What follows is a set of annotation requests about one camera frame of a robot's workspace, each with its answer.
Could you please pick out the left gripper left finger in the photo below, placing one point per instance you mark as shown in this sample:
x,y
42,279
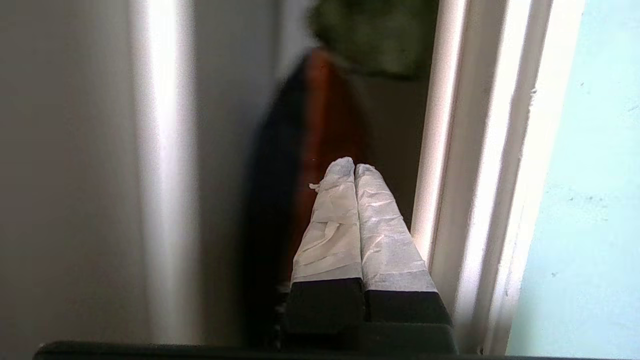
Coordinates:
x,y
330,235

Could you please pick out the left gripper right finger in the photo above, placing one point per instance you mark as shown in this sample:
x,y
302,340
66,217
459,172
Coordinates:
x,y
390,245

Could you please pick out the dark brown blurred object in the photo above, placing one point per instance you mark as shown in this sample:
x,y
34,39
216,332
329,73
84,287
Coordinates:
x,y
305,175

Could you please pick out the green plush item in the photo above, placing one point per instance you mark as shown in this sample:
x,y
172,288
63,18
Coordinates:
x,y
372,35

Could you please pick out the white wardrobe frame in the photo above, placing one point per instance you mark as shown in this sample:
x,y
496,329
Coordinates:
x,y
480,175

